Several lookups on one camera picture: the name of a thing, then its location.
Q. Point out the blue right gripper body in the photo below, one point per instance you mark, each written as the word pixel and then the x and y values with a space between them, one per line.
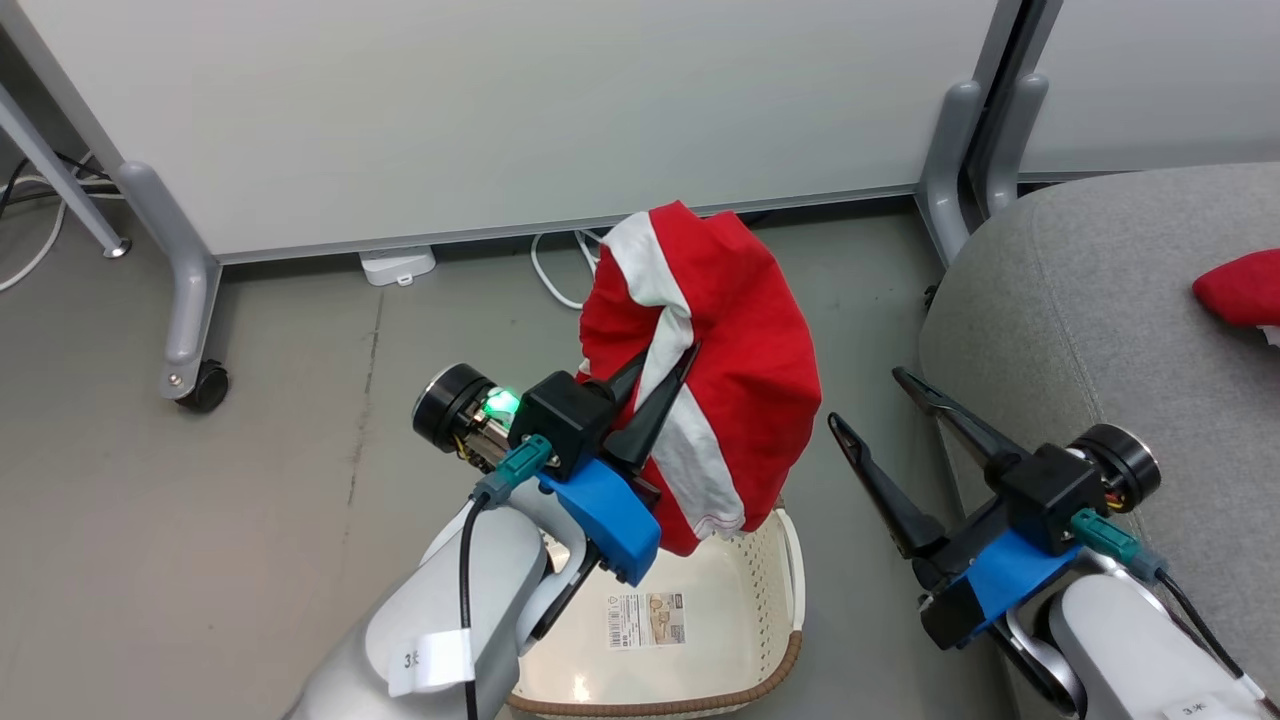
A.
pixel 1000 580

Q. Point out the grey fabric sofa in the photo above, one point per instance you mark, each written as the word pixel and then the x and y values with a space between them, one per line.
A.
pixel 1100 300

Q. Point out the white power adapter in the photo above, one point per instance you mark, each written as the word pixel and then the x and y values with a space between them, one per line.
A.
pixel 397 265

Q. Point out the beige plastic laundry basket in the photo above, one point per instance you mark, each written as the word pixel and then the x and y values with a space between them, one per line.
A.
pixel 720 620

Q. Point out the grey metal table leg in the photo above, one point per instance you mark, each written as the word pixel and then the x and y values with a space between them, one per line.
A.
pixel 60 175

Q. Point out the wide white partition panel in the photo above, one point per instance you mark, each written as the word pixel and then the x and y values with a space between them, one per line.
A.
pixel 500 100

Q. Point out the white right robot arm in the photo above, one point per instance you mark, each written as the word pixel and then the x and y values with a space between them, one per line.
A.
pixel 1130 640

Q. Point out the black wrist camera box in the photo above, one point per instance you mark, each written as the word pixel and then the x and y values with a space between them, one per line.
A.
pixel 1050 495
pixel 565 420

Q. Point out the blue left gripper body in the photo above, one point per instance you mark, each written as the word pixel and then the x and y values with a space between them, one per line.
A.
pixel 610 515

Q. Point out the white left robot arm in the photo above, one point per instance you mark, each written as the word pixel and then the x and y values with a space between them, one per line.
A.
pixel 450 610

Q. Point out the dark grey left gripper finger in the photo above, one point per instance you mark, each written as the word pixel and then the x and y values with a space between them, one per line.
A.
pixel 612 385
pixel 645 430

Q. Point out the small black caster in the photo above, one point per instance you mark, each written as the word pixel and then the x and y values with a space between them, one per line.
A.
pixel 931 298

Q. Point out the grey partition leg with caster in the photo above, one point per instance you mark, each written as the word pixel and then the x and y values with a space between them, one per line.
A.
pixel 190 300

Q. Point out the narrow white partition panel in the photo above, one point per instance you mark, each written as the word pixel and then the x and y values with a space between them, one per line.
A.
pixel 1170 80

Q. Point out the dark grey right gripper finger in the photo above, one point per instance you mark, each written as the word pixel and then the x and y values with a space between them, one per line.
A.
pixel 885 495
pixel 960 425

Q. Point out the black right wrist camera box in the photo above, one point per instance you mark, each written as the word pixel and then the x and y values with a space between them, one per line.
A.
pixel 1050 495

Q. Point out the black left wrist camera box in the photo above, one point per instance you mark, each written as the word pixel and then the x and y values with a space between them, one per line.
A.
pixel 565 420

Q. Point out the red and white garment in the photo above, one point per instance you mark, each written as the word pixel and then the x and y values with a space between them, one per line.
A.
pixel 1245 290

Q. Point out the red white striped garment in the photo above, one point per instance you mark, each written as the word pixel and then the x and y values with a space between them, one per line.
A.
pixel 750 340

